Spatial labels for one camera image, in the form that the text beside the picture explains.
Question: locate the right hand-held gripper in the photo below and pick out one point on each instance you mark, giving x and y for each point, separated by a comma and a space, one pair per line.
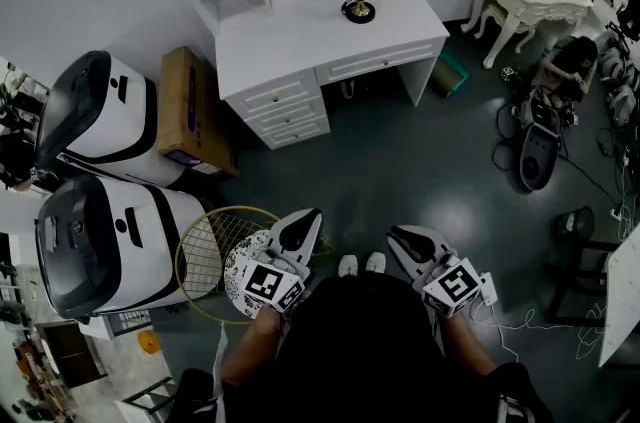
452, 288

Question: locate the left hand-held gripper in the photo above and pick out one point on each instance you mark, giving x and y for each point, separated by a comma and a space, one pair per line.
265, 283

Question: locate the person's left forearm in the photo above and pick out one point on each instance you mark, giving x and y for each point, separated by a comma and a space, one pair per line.
250, 346

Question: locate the person's right forearm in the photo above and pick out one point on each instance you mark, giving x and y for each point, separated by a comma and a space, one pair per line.
465, 346

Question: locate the white desk with drawers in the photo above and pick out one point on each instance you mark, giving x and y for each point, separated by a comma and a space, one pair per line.
320, 36

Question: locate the person's right white shoe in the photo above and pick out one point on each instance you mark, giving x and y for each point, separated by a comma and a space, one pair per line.
375, 262

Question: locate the person's white shoe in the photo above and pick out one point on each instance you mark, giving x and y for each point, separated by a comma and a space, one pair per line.
375, 262
348, 266

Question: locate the person's left white shoe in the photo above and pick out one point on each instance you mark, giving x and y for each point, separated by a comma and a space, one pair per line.
348, 266

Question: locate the patterned white cushion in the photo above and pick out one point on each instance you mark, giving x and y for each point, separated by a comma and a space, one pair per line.
237, 271

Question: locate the badminton racket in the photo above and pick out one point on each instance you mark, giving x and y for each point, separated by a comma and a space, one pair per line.
205, 251

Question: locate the person's black clothing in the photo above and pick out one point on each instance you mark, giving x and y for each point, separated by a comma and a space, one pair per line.
360, 336

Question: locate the white black machine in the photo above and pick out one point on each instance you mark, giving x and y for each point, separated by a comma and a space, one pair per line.
150, 251
130, 126

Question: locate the grey oval device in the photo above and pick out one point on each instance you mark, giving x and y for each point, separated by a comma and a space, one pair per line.
537, 156

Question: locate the brown cardboard box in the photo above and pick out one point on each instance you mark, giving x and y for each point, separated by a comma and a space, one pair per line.
192, 111

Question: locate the yellow round object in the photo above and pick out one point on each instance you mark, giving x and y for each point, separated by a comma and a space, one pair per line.
149, 342

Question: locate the green box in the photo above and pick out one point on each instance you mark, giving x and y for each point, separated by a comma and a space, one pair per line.
450, 73

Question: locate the black white patterned block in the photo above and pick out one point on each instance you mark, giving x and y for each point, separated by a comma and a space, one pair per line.
510, 75

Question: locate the marble top black table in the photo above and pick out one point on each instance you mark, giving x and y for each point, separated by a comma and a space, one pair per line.
622, 291

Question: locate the white ornate stool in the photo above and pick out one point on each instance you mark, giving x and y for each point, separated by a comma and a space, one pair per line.
520, 31

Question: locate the white grey helmet device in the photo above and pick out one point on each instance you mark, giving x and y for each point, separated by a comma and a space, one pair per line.
615, 63
622, 106

